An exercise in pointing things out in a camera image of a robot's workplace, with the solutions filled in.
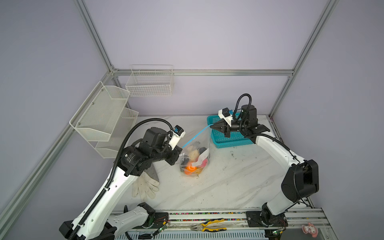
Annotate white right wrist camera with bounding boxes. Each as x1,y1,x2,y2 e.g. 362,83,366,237
218,108,233,127

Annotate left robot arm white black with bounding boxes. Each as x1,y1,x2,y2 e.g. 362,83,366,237
59,142,182,240

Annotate dark avocado toy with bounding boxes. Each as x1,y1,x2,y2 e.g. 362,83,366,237
198,147,207,155

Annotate white wire wall basket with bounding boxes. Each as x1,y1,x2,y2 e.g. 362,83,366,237
126,65,174,97

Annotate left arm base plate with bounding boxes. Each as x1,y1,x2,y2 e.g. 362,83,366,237
140,212,169,229

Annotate white work glove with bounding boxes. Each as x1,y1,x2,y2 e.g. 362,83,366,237
132,172,160,202

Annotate smooth orange toy fruit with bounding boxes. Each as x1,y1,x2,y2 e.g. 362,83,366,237
184,166,197,175

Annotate yellow handled pliers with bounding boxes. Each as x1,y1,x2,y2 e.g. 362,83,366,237
190,219,227,233

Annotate white mesh two-tier shelf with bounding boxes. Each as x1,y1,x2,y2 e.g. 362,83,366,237
69,82,139,159

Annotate clear zip top bag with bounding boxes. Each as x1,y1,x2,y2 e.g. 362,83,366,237
178,124,212,177

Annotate teal plastic basket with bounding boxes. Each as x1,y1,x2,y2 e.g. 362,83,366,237
207,115,253,149

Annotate cream round toy food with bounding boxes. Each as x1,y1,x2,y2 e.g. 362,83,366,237
189,150,200,162

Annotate black corrugated cable conduit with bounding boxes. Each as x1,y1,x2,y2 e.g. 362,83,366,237
67,117,175,240

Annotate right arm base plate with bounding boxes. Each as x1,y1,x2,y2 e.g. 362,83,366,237
246,210,288,228

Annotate pink apple toy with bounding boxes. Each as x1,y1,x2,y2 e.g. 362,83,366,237
200,159,209,168

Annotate yellow mango toy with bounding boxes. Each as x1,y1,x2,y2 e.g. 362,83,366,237
193,168,203,176

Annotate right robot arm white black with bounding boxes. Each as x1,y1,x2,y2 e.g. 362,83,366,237
210,104,320,227

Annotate pink white plush toy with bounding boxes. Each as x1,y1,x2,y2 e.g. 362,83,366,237
302,223,319,238

